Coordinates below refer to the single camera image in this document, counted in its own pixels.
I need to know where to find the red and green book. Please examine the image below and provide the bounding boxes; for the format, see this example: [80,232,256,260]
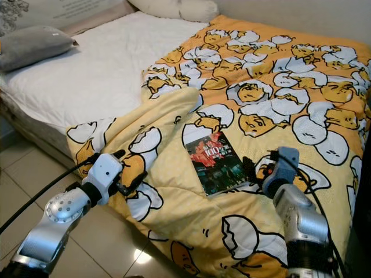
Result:
[187,131,253,196]

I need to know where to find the yellow cartoon egg blanket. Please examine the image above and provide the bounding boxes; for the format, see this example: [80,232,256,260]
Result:
[65,14,371,278]

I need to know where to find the grey bed base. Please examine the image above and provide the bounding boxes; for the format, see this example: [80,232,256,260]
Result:
[0,98,79,169]

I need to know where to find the white quilted mattress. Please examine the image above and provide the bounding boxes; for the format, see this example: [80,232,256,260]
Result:
[0,12,209,131]

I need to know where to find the beige pillow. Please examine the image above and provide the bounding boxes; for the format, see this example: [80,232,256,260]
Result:
[128,0,182,21]
[177,0,220,24]

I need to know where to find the grey floral printed headboard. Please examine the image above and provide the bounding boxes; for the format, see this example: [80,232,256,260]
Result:
[0,0,140,35]

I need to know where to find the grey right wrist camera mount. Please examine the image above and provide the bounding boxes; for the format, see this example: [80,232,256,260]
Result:
[262,147,301,199]

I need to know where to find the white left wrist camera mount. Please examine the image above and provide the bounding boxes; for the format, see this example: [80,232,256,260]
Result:
[90,152,125,204]

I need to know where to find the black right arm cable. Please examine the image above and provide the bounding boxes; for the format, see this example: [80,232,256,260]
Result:
[267,149,345,278]

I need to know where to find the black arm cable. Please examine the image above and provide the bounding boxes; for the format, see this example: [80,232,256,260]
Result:
[267,149,345,278]
[0,152,100,233]

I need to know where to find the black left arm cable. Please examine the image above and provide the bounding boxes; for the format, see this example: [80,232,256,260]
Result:
[0,152,100,233]

